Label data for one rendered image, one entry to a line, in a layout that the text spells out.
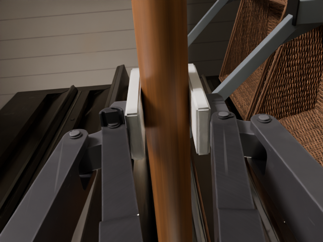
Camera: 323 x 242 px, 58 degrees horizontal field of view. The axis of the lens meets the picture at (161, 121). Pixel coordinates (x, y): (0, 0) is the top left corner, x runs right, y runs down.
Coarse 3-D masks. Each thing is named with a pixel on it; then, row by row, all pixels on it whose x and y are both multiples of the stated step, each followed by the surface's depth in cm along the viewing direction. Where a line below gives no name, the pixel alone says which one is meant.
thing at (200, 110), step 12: (192, 72) 19; (192, 84) 18; (192, 96) 16; (204, 96) 16; (192, 108) 17; (204, 108) 15; (192, 120) 17; (204, 120) 15; (192, 132) 18; (204, 132) 16; (204, 144) 16
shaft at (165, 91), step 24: (144, 0) 15; (168, 0) 14; (144, 24) 15; (168, 24) 15; (144, 48) 16; (168, 48) 16; (144, 72) 17; (168, 72) 16; (144, 96) 18; (168, 96) 17; (168, 120) 18; (168, 144) 19; (168, 168) 20; (168, 192) 21; (168, 216) 22; (168, 240) 24
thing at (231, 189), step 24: (216, 120) 14; (216, 144) 13; (240, 144) 12; (216, 168) 11; (240, 168) 11; (216, 192) 10; (240, 192) 10; (216, 216) 9; (240, 216) 8; (216, 240) 10; (240, 240) 8; (264, 240) 8
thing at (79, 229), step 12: (120, 72) 158; (120, 84) 145; (120, 96) 138; (96, 180) 83; (96, 192) 80; (96, 204) 78; (84, 216) 71; (96, 216) 76; (84, 228) 68; (96, 228) 74; (72, 240) 66; (84, 240) 66; (96, 240) 72
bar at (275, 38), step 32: (224, 0) 95; (288, 0) 52; (320, 0) 49; (192, 32) 99; (288, 32) 53; (256, 64) 55; (224, 96) 58; (192, 160) 51; (192, 192) 43; (192, 224) 39
